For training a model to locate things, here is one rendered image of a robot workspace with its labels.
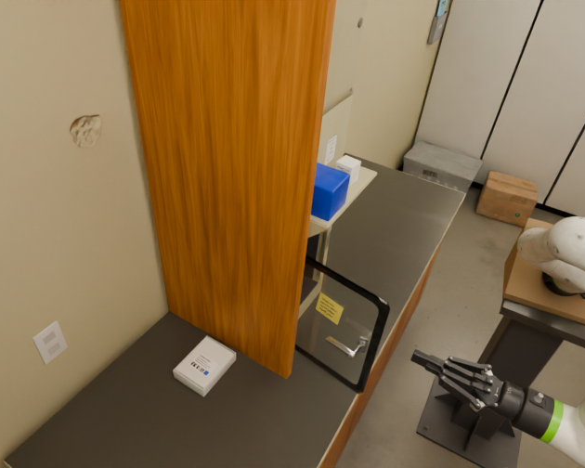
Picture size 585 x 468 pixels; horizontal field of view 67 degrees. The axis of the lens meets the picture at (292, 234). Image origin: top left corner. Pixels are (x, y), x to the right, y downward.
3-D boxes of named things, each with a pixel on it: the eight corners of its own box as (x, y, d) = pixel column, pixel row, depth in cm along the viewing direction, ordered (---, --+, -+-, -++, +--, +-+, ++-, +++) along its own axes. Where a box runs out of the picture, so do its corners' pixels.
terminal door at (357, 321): (283, 338, 144) (292, 246, 119) (362, 395, 131) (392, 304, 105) (281, 340, 144) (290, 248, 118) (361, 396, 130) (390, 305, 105)
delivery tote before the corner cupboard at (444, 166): (394, 187, 403) (402, 156, 382) (411, 169, 432) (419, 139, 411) (460, 212, 380) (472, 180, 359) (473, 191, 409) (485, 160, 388)
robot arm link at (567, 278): (556, 247, 164) (576, 240, 146) (597, 271, 160) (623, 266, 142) (536, 276, 164) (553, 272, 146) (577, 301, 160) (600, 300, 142)
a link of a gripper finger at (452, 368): (493, 385, 98) (494, 380, 99) (444, 360, 102) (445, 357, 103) (487, 395, 100) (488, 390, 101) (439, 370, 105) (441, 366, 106)
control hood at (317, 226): (284, 240, 117) (286, 211, 111) (338, 187, 140) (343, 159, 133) (322, 258, 113) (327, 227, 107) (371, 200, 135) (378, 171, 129)
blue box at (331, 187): (292, 208, 112) (295, 177, 106) (312, 190, 119) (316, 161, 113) (328, 222, 108) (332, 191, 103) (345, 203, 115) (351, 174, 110)
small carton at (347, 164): (333, 180, 124) (336, 162, 120) (343, 173, 127) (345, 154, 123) (348, 187, 121) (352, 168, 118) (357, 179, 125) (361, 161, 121)
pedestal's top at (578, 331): (591, 295, 183) (595, 288, 181) (589, 350, 161) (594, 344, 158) (510, 266, 194) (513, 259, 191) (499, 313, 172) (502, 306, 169)
